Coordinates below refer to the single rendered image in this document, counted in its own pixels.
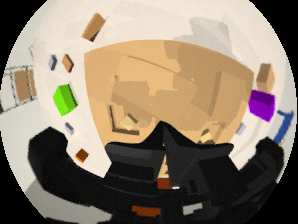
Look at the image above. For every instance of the lime green cube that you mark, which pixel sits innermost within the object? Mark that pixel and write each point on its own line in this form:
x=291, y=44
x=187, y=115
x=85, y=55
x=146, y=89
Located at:
x=64, y=99

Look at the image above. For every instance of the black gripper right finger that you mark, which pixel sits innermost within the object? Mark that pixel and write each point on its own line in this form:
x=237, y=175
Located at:
x=182, y=153

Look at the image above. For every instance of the purple block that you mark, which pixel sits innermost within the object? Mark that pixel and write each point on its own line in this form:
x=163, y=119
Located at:
x=261, y=104

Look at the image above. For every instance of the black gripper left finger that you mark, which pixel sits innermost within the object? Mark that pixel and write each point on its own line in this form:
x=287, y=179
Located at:
x=149, y=153

